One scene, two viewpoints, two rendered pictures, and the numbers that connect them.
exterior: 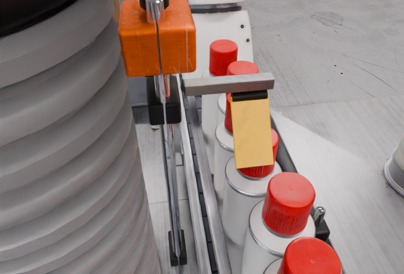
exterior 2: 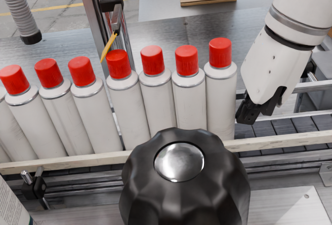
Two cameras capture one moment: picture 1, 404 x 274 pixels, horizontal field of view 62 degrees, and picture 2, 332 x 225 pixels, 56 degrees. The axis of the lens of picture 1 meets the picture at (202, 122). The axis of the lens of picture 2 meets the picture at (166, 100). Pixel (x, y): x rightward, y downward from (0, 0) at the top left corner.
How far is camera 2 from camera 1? 0.55 m
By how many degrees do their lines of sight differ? 72
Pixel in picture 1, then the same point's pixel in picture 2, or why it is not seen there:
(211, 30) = (263, 43)
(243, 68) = (185, 50)
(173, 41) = not seen: outside the picture
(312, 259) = (45, 63)
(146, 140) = not seen: hidden behind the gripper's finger
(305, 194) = (72, 64)
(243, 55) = (261, 80)
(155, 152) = not seen: hidden behind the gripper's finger
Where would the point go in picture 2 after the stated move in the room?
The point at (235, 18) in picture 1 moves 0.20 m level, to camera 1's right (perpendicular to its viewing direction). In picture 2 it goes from (275, 47) to (310, 164)
